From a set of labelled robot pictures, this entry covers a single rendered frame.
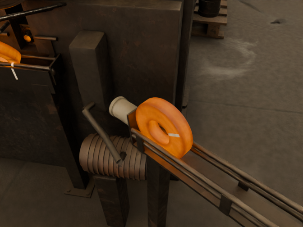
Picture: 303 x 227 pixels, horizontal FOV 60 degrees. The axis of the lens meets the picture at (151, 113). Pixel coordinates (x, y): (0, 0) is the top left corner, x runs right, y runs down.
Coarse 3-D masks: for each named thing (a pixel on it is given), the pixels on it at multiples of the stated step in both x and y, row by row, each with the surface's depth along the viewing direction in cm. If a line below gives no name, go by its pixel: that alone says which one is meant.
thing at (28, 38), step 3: (27, 30) 83; (30, 30) 84; (24, 33) 84; (27, 33) 83; (30, 33) 83; (24, 36) 83; (27, 36) 83; (30, 36) 83; (24, 39) 84; (27, 39) 84; (30, 39) 84; (33, 39) 85
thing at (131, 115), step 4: (136, 108) 64; (132, 112) 63; (128, 116) 63; (132, 116) 64; (128, 120) 64; (132, 120) 64; (128, 124) 65; (132, 124) 65; (136, 124) 66; (136, 128) 67; (132, 132) 66; (132, 140) 68; (132, 144) 69
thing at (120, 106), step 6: (120, 96) 71; (114, 102) 70; (120, 102) 69; (126, 102) 69; (114, 108) 69; (120, 108) 68; (126, 108) 67; (132, 108) 67; (114, 114) 70; (120, 114) 68; (126, 114) 67; (126, 120) 67
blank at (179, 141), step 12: (144, 108) 59; (156, 108) 56; (168, 108) 55; (144, 120) 62; (156, 120) 58; (168, 120) 55; (180, 120) 55; (144, 132) 65; (156, 132) 64; (168, 132) 57; (180, 132) 54; (168, 144) 60; (180, 144) 56; (192, 144) 58; (180, 156) 59
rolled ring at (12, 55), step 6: (0, 42) 72; (0, 48) 72; (6, 48) 73; (12, 48) 75; (0, 54) 73; (6, 54) 73; (12, 54) 75; (18, 54) 78; (0, 60) 83; (6, 60) 82; (12, 60) 77; (18, 60) 79; (6, 66) 84
